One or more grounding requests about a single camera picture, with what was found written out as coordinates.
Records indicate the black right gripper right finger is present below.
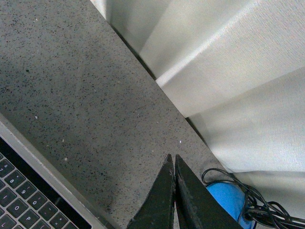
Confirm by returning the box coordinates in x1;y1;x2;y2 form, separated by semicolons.
175;154;241;229

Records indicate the blue round object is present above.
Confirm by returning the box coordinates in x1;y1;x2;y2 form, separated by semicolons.
206;182;255;229

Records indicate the white pleated curtain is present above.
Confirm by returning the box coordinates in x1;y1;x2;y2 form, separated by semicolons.
93;0;305;218

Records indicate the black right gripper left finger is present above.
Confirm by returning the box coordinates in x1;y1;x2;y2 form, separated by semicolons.
127;154;175;229

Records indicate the black tangled cable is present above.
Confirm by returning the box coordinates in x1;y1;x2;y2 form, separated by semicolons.
201;168;305;226

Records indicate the silver laptop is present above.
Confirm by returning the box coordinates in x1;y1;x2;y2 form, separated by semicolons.
0;115;115;229

